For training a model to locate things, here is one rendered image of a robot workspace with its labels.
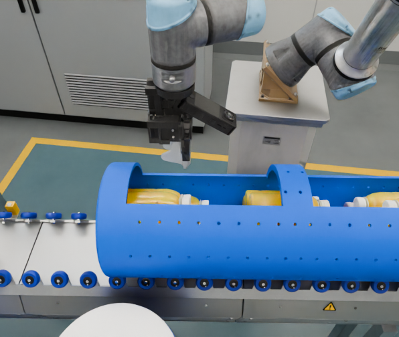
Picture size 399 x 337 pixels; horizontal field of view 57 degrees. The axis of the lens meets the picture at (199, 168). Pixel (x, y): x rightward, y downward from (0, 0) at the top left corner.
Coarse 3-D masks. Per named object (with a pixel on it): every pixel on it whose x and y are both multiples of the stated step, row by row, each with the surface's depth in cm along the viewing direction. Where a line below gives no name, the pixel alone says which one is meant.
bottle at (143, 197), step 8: (128, 192) 90; (136, 192) 89; (144, 192) 89; (152, 192) 89; (160, 192) 89; (168, 192) 90; (128, 200) 87; (136, 200) 87; (144, 200) 87; (152, 200) 87; (160, 200) 87; (168, 200) 87; (176, 200) 88
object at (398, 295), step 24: (0, 288) 98; (24, 288) 98; (48, 288) 98; (72, 288) 98; (96, 288) 98; (168, 288) 97; (192, 288) 97; (216, 288) 97; (240, 288) 97; (312, 288) 97
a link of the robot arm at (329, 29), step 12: (324, 12) 105; (336, 12) 102; (312, 24) 106; (324, 24) 104; (336, 24) 102; (348, 24) 104; (300, 36) 108; (312, 36) 106; (324, 36) 104; (336, 36) 103; (348, 36) 103; (312, 48) 107; (324, 48) 104; (312, 60) 110
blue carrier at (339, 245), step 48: (192, 192) 105; (240, 192) 105; (288, 192) 81; (336, 192) 104; (96, 240) 80; (144, 240) 79; (192, 240) 79; (240, 240) 79; (288, 240) 79; (336, 240) 79; (384, 240) 79
